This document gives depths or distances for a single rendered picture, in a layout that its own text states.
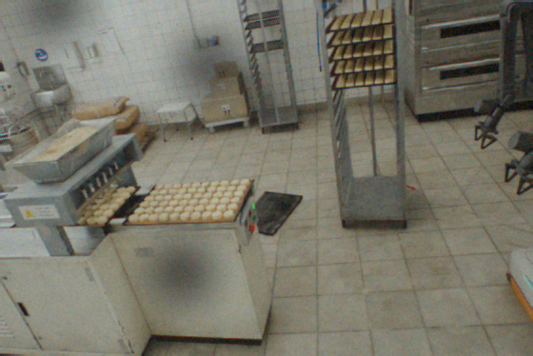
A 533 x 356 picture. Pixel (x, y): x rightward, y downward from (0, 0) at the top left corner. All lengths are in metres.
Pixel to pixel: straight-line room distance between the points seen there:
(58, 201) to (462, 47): 4.12
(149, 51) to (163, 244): 4.36
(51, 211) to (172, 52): 4.30
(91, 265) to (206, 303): 0.63
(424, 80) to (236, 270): 3.46
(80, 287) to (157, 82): 4.35
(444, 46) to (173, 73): 3.55
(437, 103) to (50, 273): 4.20
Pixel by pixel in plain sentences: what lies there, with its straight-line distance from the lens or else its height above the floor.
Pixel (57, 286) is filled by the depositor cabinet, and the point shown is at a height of 0.64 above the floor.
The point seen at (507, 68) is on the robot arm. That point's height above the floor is 1.35.
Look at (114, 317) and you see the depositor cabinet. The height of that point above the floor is 0.43.
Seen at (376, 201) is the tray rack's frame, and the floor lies 0.15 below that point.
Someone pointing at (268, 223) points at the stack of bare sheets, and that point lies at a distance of 3.51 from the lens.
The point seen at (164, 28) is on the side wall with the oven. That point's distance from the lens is 6.12.
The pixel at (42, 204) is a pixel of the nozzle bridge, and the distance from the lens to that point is 2.15.
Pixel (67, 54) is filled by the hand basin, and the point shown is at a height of 1.32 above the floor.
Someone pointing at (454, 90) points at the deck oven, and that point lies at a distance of 5.13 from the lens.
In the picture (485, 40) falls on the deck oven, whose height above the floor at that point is 0.85.
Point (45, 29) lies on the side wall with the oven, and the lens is 6.89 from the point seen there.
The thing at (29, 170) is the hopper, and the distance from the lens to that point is 2.24.
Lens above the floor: 1.92
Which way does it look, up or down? 27 degrees down
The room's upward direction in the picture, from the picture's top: 11 degrees counter-clockwise
